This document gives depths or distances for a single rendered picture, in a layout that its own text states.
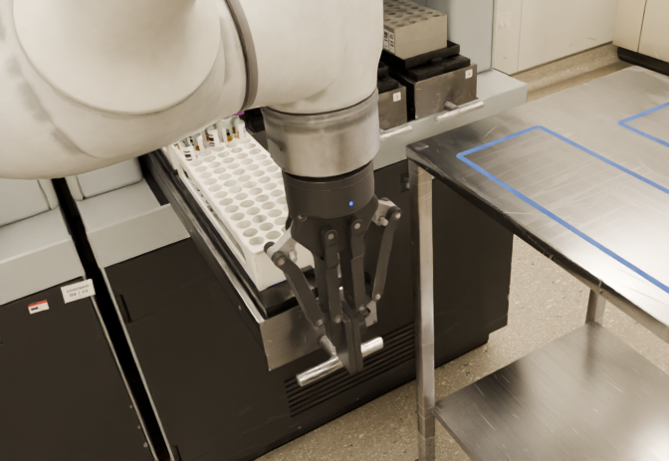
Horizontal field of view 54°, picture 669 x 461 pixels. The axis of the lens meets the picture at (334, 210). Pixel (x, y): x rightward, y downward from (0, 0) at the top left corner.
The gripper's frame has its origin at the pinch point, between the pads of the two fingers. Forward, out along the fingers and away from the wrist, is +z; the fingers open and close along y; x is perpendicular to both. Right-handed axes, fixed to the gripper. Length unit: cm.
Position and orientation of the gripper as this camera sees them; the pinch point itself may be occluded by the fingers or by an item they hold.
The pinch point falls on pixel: (346, 337)
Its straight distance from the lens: 65.2
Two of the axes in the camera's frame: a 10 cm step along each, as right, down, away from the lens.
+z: 0.9, 8.3, 5.5
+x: 4.7, 4.5, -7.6
